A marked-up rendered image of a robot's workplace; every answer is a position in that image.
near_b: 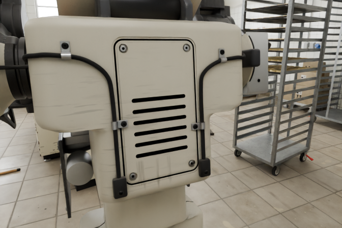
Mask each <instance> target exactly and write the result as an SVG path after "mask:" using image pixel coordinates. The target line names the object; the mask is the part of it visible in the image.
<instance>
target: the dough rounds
mask: <svg viewBox="0 0 342 228"><path fill-rule="evenodd" d="M308 68H312V67H299V66H295V67H294V66H288V65H287V71H290V70H299V69H308ZM268 71H271V72H281V65H273V66H268Z"/></svg>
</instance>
